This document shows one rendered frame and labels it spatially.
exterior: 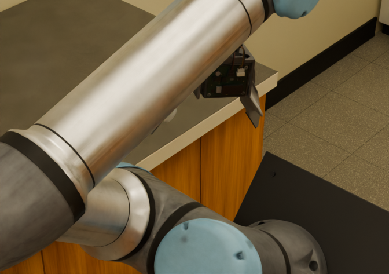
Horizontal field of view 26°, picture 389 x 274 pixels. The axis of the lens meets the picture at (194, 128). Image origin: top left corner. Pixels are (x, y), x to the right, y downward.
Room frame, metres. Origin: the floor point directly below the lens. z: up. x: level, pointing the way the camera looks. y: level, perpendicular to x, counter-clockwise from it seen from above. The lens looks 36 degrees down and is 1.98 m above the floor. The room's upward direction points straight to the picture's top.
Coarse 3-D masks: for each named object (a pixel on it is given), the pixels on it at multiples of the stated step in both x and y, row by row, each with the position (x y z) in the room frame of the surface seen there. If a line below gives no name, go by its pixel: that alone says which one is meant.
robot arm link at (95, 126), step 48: (192, 0) 0.70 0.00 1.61; (240, 0) 0.71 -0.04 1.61; (288, 0) 0.72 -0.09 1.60; (144, 48) 0.64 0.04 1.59; (192, 48) 0.65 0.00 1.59; (96, 96) 0.59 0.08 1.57; (144, 96) 0.60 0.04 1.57; (0, 144) 0.54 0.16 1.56; (48, 144) 0.54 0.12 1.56; (96, 144) 0.56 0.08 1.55; (0, 192) 0.50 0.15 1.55; (48, 192) 0.51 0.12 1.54; (0, 240) 0.48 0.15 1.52; (48, 240) 0.50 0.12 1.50
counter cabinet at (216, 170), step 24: (264, 96) 1.64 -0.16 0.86; (240, 120) 1.58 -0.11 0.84; (192, 144) 1.46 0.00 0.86; (216, 144) 1.52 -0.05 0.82; (240, 144) 1.58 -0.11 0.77; (168, 168) 1.40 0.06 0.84; (192, 168) 1.46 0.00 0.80; (216, 168) 1.52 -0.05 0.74; (240, 168) 1.58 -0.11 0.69; (192, 192) 1.45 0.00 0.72; (216, 192) 1.52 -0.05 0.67; (240, 192) 1.59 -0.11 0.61; (24, 264) 1.11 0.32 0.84; (48, 264) 1.15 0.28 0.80; (72, 264) 1.19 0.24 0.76; (96, 264) 1.24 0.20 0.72; (120, 264) 1.29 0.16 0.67
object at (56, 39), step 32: (32, 0) 1.97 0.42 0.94; (64, 0) 1.97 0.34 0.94; (96, 0) 1.97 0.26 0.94; (0, 32) 1.80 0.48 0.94; (32, 32) 1.80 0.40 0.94; (64, 32) 1.80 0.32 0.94; (96, 32) 1.80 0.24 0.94; (128, 32) 1.80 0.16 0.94; (0, 64) 1.66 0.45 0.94; (32, 64) 1.66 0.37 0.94; (64, 64) 1.66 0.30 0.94; (96, 64) 1.66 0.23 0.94; (256, 64) 1.66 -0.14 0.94; (0, 96) 1.53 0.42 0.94; (32, 96) 1.53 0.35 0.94; (64, 96) 1.53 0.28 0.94; (192, 96) 1.53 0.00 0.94; (0, 128) 1.41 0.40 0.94; (160, 128) 1.41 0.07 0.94; (192, 128) 1.41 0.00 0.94; (128, 160) 1.30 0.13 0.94; (160, 160) 1.34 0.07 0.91
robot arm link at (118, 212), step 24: (120, 168) 0.86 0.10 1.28; (96, 192) 0.73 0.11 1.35; (120, 192) 0.77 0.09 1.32; (144, 192) 0.78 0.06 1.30; (168, 192) 0.82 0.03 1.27; (96, 216) 0.71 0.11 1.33; (120, 216) 0.74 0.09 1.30; (144, 216) 0.76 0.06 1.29; (168, 216) 0.77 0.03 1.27; (72, 240) 0.70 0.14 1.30; (96, 240) 0.72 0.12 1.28; (120, 240) 0.74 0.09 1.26; (144, 240) 0.75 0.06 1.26; (144, 264) 0.74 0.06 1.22
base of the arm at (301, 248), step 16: (256, 224) 0.87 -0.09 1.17; (272, 224) 0.85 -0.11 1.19; (288, 224) 0.85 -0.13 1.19; (288, 240) 0.81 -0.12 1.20; (304, 240) 0.82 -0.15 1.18; (288, 256) 0.78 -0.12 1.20; (304, 256) 0.80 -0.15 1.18; (320, 256) 0.81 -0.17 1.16; (288, 272) 0.76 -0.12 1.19; (304, 272) 0.78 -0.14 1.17; (320, 272) 0.79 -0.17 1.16
